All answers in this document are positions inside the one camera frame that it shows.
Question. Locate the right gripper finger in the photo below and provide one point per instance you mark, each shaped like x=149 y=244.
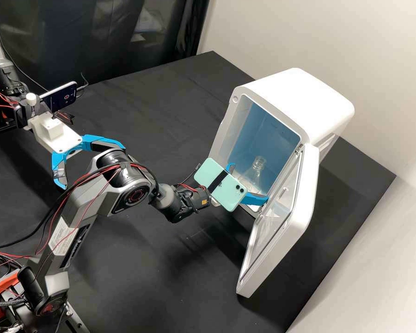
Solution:
x=254 y=199
x=232 y=167

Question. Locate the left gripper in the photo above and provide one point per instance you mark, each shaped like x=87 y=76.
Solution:
x=67 y=138

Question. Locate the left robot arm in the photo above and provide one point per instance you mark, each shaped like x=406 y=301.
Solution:
x=0 y=74

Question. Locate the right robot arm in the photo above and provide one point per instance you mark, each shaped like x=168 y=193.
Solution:
x=90 y=201

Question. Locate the clear flask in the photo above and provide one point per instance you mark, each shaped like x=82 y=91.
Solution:
x=258 y=173

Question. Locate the white box door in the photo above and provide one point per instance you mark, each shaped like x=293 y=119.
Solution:
x=298 y=215

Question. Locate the white box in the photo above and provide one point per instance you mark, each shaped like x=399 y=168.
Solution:
x=315 y=100

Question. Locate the orange clamp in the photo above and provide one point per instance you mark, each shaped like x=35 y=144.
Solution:
x=0 y=295

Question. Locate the right wrist camera phone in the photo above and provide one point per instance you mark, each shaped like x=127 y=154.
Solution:
x=215 y=180

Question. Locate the wrist camera phone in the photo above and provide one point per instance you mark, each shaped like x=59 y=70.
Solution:
x=60 y=97
x=215 y=180

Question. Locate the left wrist camera phone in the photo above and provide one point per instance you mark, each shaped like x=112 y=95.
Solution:
x=60 y=97

